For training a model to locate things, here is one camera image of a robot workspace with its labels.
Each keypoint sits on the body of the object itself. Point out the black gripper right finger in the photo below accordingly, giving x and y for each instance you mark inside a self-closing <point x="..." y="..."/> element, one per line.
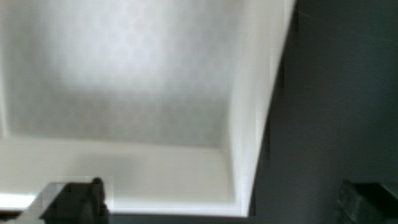
<point x="366" y="203"/>

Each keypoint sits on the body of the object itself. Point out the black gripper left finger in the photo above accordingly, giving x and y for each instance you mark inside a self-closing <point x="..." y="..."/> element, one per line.
<point x="68" y="204"/>

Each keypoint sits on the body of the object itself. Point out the white drawer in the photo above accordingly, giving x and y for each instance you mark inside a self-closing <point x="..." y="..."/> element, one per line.
<point x="135" y="85"/>

